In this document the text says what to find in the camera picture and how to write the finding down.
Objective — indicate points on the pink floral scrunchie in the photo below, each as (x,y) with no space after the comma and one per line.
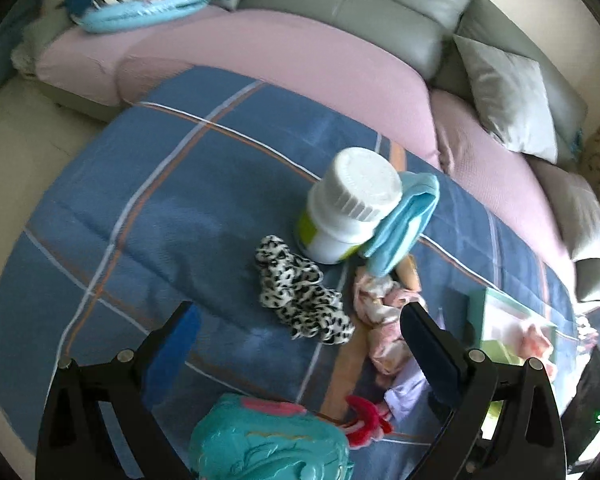
(380,305)

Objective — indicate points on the grey pillow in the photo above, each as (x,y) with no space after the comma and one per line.
(585,220)
(510,95)
(597,280)

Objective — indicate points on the light blue face mask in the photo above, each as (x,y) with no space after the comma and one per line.
(405,220)

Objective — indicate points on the purple cloth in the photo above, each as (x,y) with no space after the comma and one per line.
(405,390)

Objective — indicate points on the gold round sauce cup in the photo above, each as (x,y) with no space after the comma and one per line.
(411,272)

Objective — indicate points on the teal printed wipes pack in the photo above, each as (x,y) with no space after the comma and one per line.
(265,440)

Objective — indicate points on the teal shallow cardboard box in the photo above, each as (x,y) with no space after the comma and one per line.
(500,310)

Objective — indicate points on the leopard print scrunchie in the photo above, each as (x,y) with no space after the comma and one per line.
(300,290)

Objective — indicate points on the light blue inflatable cushion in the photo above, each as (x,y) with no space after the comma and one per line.
(125,15)

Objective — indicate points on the white bottle green label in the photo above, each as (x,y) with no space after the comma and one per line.
(340,195)

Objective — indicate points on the grey leather sofa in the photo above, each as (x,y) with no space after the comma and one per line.
(360,5)

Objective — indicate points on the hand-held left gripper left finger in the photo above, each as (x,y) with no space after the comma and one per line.
(175,355)

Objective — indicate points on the pink ribbed seat cushion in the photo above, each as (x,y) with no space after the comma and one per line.
(80,60)
(495,175)
(280,70)

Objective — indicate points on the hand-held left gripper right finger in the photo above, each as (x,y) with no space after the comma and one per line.
(430,350)

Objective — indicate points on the pink white fluffy scrunchie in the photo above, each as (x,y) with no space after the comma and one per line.
(535,340)

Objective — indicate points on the blue plaid blanket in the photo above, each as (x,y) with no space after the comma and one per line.
(155,210)

